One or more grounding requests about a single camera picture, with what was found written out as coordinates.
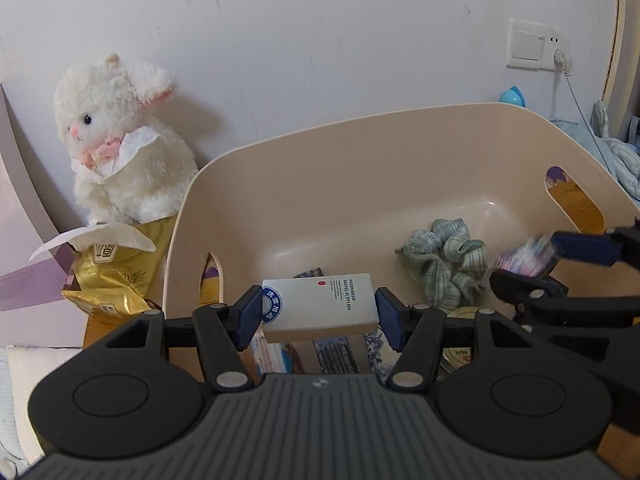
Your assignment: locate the light blue blanket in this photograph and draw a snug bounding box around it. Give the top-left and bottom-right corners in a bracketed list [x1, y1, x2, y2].
[551, 101, 639, 205]

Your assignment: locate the white charger cable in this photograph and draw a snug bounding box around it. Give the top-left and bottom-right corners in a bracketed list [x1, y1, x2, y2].
[562, 66, 614, 172]

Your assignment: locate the blue small toy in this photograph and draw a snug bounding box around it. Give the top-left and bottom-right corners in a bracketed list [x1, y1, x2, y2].
[499, 86, 526, 107]

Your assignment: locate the white wall socket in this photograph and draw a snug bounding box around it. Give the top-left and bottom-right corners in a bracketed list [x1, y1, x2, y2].
[506, 18, 572, 72]

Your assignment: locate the pink cartoon small box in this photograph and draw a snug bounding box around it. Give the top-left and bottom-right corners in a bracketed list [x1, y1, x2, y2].
[494, 235, 559, 278]

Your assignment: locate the gold tissue pack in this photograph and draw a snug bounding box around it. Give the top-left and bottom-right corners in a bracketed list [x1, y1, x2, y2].
[32, 216, 176, 320]

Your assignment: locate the round metal tin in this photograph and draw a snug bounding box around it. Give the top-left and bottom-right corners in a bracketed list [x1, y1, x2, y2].
[439, 306, 478, 373]

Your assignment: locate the beige plastic storage basket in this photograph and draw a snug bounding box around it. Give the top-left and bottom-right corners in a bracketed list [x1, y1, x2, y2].
[163, 103, 639, 318]

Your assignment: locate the blue cartoon tissue pack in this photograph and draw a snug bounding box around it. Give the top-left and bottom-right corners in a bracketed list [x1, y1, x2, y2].
[250, 332, 293, 376]

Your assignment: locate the pink purple headboard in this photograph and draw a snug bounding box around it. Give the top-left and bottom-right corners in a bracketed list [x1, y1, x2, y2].
[1, 101, 87, 348]

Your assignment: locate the white plush bunny toy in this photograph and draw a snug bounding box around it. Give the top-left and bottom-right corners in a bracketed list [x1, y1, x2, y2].
[53, 53, 198, 224]

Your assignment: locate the green plaid scrunchie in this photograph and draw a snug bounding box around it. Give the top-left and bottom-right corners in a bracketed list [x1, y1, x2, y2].
[396, 218, 488, 312]

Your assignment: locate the white shelf frame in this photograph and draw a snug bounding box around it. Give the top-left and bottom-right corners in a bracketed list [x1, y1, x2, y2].
[602, 0, 639, 139]

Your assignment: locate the long dark blue box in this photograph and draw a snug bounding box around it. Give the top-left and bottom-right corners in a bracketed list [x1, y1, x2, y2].
[292, 264, 362, 375]

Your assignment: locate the white small box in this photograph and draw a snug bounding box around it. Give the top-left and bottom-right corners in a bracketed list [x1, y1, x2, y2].
[262, 274, 378, 344]

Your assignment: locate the blue white porcelain-pattern box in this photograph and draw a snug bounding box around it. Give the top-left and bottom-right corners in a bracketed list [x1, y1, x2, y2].
[364, 328, 400, 382]

